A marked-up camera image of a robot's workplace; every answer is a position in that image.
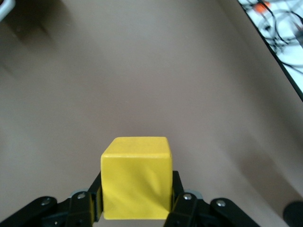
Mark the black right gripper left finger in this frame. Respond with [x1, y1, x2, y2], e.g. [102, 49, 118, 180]
[0, 170, 104, 227]

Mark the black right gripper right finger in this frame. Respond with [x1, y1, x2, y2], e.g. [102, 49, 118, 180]
[162, 170, 259, 227]

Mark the yellow wooden cube block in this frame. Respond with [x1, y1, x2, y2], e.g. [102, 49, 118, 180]
[100, 136, 173, 221]

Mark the black cylindrical object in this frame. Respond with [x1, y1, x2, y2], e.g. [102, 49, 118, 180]
[282, 200, 303, 227]

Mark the black cable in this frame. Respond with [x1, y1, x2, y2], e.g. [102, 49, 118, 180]
[257, 0, 303, 71]

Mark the orange cable connector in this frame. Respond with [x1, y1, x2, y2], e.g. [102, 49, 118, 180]
[252, 1, 271, 14]

